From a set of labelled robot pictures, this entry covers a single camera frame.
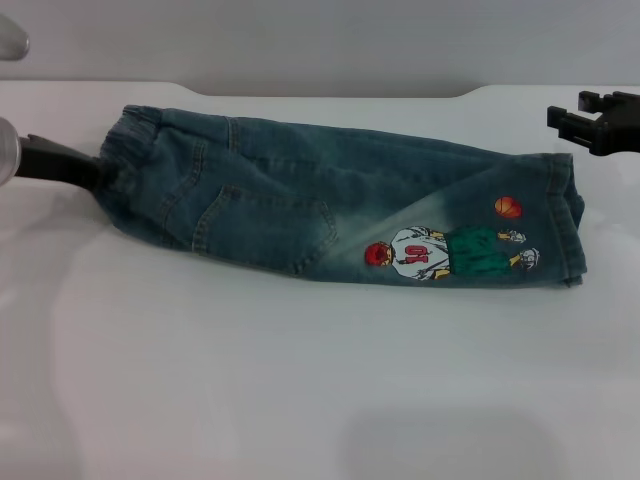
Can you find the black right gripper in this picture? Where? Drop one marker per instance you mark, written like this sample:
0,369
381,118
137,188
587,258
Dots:
622,125

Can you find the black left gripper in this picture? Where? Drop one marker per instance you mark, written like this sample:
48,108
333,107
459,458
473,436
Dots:
55,162

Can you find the blue denim shorts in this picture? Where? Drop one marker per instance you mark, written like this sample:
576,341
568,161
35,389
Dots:
275,190

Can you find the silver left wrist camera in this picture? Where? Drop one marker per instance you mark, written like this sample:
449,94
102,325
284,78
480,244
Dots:
11,37

